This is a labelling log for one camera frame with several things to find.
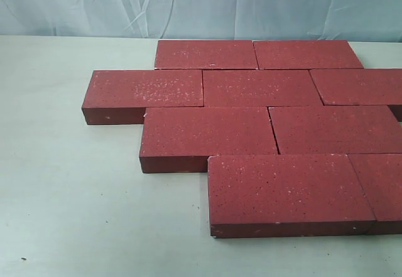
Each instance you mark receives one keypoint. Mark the red brick under tilted one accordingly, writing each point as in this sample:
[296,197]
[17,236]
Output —
[206,55]

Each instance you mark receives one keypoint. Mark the large red brick front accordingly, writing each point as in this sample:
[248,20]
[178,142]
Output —
[286,196]

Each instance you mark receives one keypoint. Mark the red brick far right edge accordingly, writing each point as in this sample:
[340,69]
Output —
[360,87]

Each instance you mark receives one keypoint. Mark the red brick edge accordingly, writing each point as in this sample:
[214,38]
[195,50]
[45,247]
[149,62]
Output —
[360,87]
[380,178]

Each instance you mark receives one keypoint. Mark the red brick front right edge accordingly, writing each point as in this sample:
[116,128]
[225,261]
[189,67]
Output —
[380,178]

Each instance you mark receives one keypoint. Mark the white backdrop cloth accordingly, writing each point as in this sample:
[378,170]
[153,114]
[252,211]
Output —
[353,20]

